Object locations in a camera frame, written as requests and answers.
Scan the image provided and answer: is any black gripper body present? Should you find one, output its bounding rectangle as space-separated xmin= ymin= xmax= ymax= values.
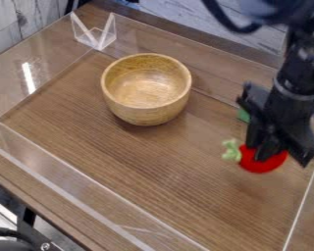
xmin=236 ymin=82 xmax=314 ymax=167

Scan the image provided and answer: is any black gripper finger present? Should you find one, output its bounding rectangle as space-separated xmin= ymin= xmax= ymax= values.
xmin=255 ymin=135 xmax=284 ymax=162
xmin=246 ymin=119 xmax=264 ymax=148

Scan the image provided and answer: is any red plush tomato fruit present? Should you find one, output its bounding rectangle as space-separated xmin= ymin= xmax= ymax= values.
xmin=220 ymin=139 xmax=287 ymax=174

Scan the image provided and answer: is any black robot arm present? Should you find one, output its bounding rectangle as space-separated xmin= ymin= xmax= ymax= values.
xmin=236 ymin=0 xmax=314 ymax=166

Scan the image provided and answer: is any green rectangular block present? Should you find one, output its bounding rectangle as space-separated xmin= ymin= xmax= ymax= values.
xmin=236 ymin=109 xmax=250 ymax=124

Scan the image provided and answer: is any wooden bowl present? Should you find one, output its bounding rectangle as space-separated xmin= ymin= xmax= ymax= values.
xmin=100 ymin=53 xmax=192 ymax=126

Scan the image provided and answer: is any clear acrylic front barrier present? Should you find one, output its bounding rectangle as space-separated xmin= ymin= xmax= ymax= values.
xmin=0 ymin=122 xmax=208 ymax=251

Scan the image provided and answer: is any black table leg bracket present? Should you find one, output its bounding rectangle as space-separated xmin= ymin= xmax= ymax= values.
xmin=17 ymin=207 xmax=63 ymax=251

